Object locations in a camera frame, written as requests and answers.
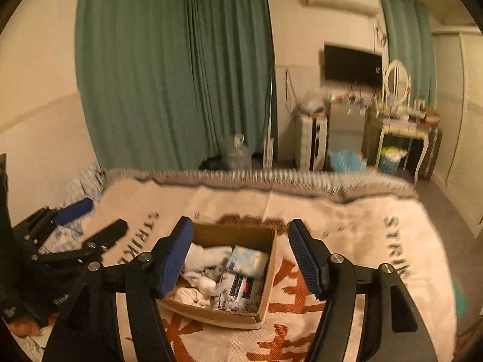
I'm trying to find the person's left hand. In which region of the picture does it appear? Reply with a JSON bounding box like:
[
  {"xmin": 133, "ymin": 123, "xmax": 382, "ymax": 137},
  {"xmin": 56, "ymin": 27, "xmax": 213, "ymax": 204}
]
[{"xmin": 8, "ymin": 315, "xmax": 43, "ymax": 338}]

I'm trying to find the white drawer unit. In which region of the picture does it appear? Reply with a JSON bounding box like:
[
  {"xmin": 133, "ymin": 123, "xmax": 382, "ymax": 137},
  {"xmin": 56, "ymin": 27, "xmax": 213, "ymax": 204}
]
[{"xmin": 296, "ymin": 115, "xmax": 328, "ymax": 171}]

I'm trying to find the white cloth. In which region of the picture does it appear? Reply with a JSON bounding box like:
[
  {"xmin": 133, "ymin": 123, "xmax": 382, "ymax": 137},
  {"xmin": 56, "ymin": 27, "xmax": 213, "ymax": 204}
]
[{"xmin": 166, "ymin": 286, "xmax": 219, "ymax": 309}]

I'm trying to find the floral tissue pack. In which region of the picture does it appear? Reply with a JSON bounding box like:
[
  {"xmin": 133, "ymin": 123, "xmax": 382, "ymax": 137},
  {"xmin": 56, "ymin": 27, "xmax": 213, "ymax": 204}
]
[{"xmin": 217, "ymin": 269, "xmax": 265, "ymax": 312}]

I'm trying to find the clear plastic bag on drawers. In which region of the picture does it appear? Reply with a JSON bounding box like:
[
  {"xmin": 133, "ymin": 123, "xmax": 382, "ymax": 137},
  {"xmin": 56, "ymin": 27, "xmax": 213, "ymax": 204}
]
[{"xmin": 302, "ymin": 88, "xmax": 329, "ymax": 116}]

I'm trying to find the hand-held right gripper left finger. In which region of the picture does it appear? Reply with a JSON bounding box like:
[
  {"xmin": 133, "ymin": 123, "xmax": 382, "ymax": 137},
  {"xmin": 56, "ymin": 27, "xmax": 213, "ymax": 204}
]
[{"xmin": 41, "ymin": 217, "xmax": 195, "ymax": 362}]

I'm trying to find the dark suitcase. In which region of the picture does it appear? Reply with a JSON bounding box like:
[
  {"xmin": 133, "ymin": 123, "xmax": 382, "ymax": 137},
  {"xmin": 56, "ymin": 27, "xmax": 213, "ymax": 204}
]
[{"xmin": 419, "ymin": 126, "xmax": 443, "ymax": 181}]

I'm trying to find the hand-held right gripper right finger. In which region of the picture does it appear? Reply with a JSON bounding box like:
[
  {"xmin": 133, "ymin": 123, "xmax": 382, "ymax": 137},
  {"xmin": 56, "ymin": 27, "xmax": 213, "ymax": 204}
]
[{"xmin": 288, "ymin": 219, "xmax": 434, "ymax": 362}]

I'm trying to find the green curtain beside wardrobe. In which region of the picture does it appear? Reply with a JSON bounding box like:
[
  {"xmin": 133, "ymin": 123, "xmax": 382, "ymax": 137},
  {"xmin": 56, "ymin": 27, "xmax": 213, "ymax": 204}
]
[{"xmin": 379, "ymin": 0, "xmax": 438, "ymax": 108}]

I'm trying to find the white sock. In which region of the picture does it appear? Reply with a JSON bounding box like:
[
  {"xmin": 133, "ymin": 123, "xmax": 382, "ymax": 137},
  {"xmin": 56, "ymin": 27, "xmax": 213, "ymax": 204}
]
[{"xmin": 183, "ymin": 243, "xmax": 232, "ymax": 298}]

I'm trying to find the blue plastic bag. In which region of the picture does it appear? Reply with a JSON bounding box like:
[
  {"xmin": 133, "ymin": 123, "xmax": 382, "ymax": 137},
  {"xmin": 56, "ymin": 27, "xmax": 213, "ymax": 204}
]
[{"xmin": 328, "ymin": 149, "xmax": 368, "ymax": 172}]

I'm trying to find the brown cardboard box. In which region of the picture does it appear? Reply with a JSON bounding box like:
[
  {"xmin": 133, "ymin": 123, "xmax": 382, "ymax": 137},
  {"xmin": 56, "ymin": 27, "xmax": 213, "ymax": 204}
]
[{"xmin": 156, "ymin": 222, "xmax": 278, "ymax": 329}]

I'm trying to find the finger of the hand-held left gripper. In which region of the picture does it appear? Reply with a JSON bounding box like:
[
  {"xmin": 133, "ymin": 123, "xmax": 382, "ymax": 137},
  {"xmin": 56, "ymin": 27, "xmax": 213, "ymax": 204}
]
[
  {"xmin": 32, "ymin": 219, "xmax": 128, "ymax": 269},
  {"xmin": 13, "ymin": 197, "xmax": 94, "ymax": 251}
]

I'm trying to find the clear plastic bag on floor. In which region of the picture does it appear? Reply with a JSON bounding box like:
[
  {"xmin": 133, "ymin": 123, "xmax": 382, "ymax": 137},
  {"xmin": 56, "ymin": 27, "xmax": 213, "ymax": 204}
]
[{"xmin": 222, "ymin": 135, "xmax": 253, "ymax": 170}]

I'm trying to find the black wall television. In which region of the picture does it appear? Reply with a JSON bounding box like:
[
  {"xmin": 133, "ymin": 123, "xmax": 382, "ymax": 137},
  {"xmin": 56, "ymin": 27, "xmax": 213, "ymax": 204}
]
[{"xmin": 324, "ymin": 44, "xmax": 383, "ymax": 87}]

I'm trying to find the hanging wall cable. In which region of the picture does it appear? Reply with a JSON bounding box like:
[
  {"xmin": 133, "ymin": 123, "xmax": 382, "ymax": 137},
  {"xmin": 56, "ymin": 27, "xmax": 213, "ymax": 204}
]
[{"xmin": 285, "ymin": 70, "xmax": 299, "ymax": 106}]

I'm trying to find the trash bin with bag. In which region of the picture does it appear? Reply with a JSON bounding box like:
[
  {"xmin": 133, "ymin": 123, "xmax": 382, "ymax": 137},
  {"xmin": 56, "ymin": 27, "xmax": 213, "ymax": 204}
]
[{"xmin": 378, "ymin": 145, "xmax": 408, "ymax": 176}]

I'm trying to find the white louvered wardrobe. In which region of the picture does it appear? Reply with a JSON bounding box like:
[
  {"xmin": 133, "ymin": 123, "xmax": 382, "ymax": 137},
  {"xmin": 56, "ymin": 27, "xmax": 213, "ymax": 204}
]
[{"xmin": 432, "ymin": 26, "xmax": 483, "ymax": 234}]

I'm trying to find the small blue-white tissue packet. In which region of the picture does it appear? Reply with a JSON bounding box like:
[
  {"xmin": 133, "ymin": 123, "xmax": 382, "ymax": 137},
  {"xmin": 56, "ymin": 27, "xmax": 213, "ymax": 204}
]
[{"xmin": 226, "ymin": 245, "xmax": 270, "ymax": 278}]

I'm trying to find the narrow green curtain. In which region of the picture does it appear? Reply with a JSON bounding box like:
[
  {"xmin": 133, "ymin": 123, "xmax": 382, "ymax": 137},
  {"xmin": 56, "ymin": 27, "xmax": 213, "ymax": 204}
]
[{"xmin": 185, "ymin": 0, "xmax": 278, "ymax": 163}]

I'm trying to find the white dressing table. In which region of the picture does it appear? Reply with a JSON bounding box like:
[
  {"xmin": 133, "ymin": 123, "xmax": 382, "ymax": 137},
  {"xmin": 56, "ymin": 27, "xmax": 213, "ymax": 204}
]
[{"xmin": 372, "ymin": 107, "xmax": 434, "ymax": 185}]

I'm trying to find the cream printed blanket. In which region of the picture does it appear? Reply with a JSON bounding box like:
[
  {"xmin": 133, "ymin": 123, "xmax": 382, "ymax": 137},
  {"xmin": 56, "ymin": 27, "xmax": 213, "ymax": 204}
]
[{"xmin": 15, "ymin": 170, "xmax": 459, "ymax": 362}]

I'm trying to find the white oval vanity mirror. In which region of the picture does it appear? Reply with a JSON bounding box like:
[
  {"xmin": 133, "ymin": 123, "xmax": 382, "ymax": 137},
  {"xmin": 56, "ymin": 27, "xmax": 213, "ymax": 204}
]
[{"xmin": 383, "ymin": 59, "xmax": 412, "ymax": 107}]

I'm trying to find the wide green curtain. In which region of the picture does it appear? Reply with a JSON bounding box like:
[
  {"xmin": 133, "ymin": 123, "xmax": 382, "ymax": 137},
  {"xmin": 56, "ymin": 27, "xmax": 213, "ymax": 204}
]
[{"xmin": 75, "ymin": 0, "xmax": 197, "ymax": 170}]

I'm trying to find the grey mini fridge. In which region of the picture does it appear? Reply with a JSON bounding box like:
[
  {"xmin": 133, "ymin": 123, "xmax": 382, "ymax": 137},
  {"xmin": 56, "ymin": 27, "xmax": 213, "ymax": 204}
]
[{"xmin": 326, "ymin": 102, "xmax": 368, "ymax": 167}]

